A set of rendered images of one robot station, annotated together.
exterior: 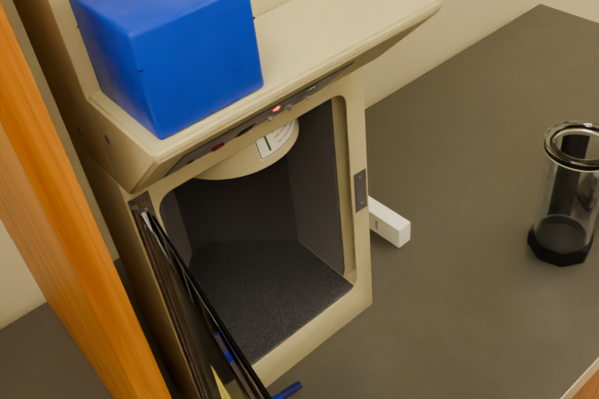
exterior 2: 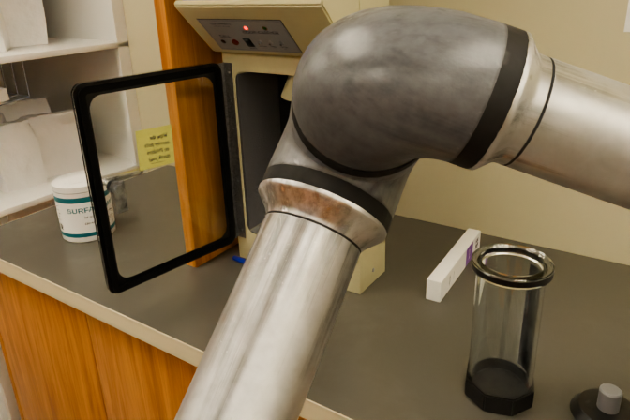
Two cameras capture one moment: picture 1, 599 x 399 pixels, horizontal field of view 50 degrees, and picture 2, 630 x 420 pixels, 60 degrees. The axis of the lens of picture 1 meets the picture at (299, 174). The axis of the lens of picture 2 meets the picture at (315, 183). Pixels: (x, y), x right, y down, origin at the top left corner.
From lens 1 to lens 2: 101 cm
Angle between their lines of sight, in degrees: 61
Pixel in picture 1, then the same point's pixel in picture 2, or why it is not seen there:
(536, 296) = (415, 379)
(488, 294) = (401, 350)
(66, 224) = (159, 22)
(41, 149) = not seen: outside the picture
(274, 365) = not seen: hidden behind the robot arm
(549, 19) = not seen: outside the picture
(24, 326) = not seen: hidden behind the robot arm
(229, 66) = not seen: outside the picture
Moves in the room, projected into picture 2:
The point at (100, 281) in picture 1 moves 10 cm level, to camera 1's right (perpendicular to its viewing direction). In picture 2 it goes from (165, 58) to (172, 65)
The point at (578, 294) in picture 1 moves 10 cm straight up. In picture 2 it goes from (435, 408) to (438, 352)
